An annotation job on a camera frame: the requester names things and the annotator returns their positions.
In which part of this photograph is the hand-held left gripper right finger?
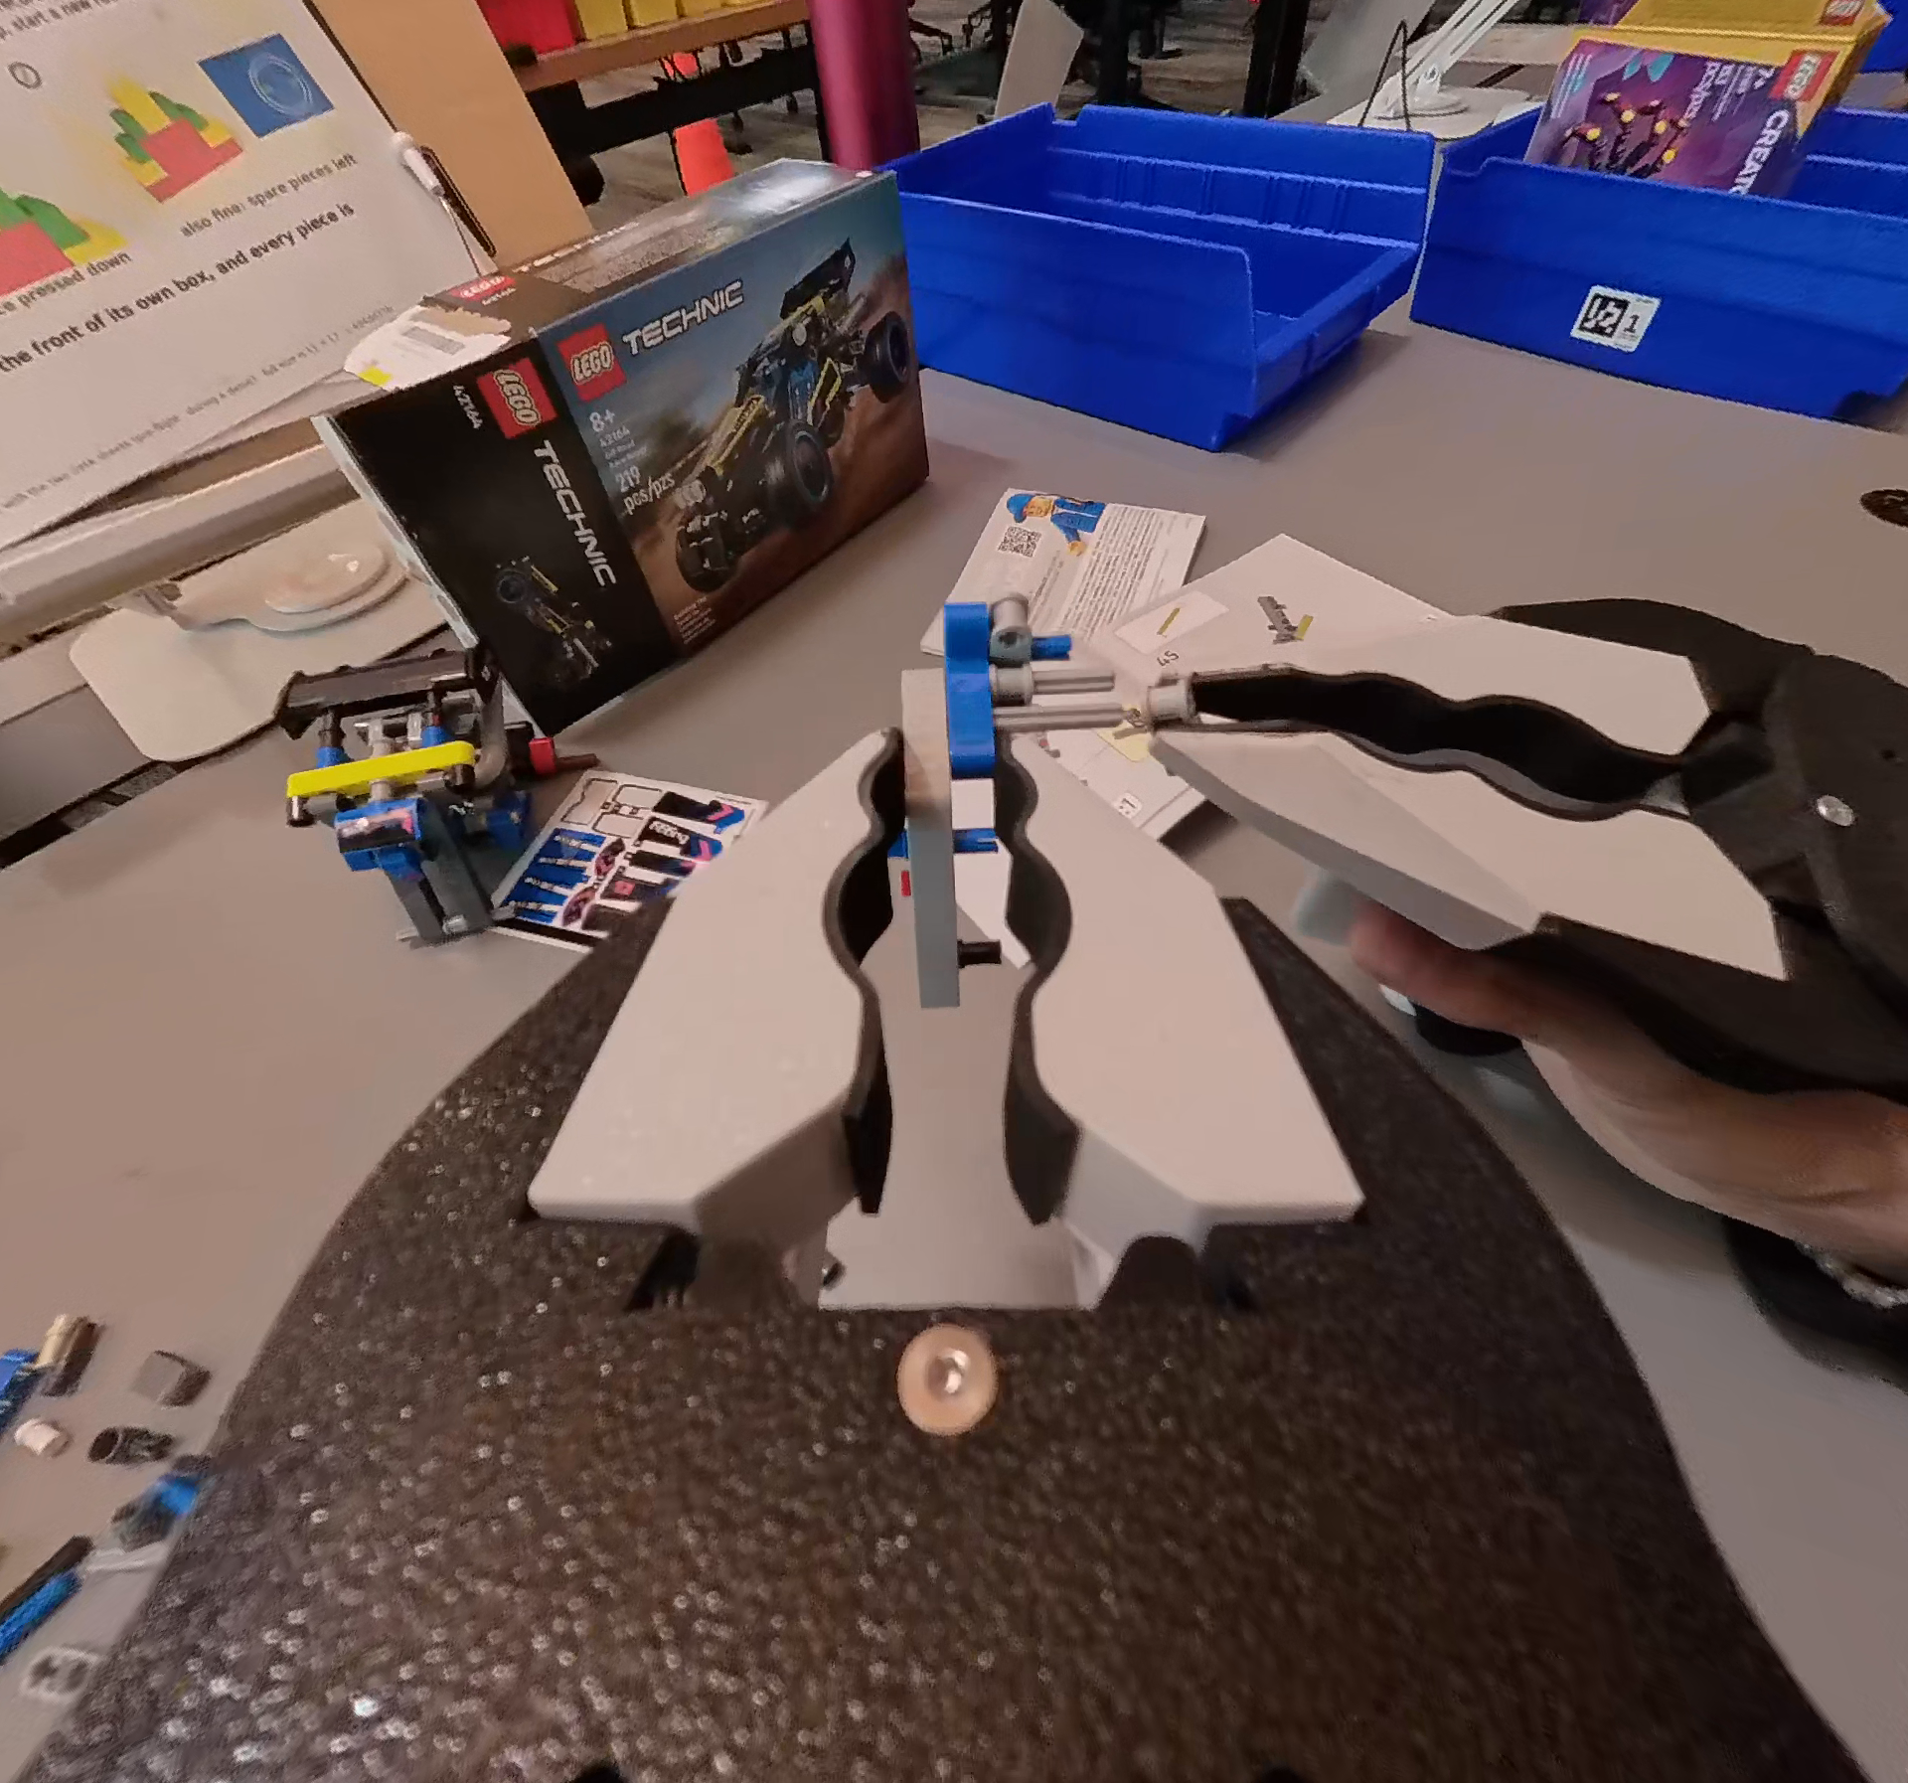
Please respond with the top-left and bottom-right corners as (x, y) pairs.
(1014, 746), (1366, 1280)

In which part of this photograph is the pile of loose lego pieces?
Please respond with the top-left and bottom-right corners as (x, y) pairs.
(0, 1312), (214, 1706)

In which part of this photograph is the brown cardboard board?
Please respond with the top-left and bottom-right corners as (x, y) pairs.
(224, 0), (599, 265)

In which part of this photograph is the wooden background table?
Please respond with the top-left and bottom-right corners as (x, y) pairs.
(506, 0), (963, 205)

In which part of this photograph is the white instruction poster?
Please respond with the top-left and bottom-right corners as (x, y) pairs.
(0, 0), (434, 548)

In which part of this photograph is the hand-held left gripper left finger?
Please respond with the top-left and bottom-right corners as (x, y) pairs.
(529, 731), (907, 1256)

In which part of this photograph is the blue storage bin white tag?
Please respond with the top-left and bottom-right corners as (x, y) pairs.
(1408, 106), (1908, 425)

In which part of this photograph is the red storage bin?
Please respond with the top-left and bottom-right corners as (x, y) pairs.
(454, 0), (583, 57)

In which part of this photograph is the person's right hand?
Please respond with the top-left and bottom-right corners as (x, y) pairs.
(1356, 912), (1908, 1263)

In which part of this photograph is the white marker pen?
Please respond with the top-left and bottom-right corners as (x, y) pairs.
(390, 131), (497, 262)

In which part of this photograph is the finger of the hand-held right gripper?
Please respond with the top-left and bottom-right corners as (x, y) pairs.
(1151, 727), (1788, 980)
(1190, 617), (1715, 803)

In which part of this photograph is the large purple lego box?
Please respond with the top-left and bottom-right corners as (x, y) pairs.
(1525, 36), (1842, 196)

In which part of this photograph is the partly built lego car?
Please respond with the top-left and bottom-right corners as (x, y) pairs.
(275, 647), (577, 946)

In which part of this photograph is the white poster stand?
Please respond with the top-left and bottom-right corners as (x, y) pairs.
(0, 449), (450, 762)

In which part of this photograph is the lego sticker sheet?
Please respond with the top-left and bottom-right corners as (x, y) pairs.
(491, 766), (768, 942)

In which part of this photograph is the grey and blue lego assembly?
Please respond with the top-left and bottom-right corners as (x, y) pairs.
(898, 595), (1156, 1010)

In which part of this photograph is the beaded bracelet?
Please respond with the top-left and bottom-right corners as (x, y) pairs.
(1796, 1238), (1908, 1312)

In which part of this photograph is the blue divided storage bin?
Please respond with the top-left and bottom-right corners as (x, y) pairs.
(881, 102), (1439, 455)

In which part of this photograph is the white leaflet with blue figure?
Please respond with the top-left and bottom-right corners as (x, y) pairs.
(920, 491), (1207, 659)

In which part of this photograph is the black lego set box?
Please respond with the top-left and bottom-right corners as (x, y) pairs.
(321, 158), (933, 738)

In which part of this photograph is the open lego instruction booklet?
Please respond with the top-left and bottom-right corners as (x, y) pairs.
(1044, 535), (1479, 840)

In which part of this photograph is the maroon water bottle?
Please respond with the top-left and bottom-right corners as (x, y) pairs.
(798, 0), (921, 169)

